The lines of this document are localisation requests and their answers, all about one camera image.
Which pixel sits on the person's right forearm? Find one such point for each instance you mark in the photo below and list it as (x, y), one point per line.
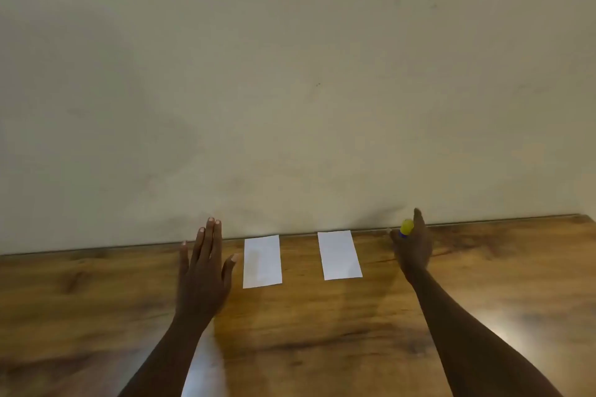
(470, 345)

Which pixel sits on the white paper card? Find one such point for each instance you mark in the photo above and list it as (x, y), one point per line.
(262, 262)
(340, 255)

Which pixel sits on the person's right hand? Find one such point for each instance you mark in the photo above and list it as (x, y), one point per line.
(413, 255)

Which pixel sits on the yellow glue stick cap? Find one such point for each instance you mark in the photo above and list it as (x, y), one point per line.
(407, 226)

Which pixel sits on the person's left forearm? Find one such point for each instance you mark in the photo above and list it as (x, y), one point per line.
(167, 359)

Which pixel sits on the person's left hand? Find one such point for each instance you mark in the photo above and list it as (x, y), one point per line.
(202, 278)

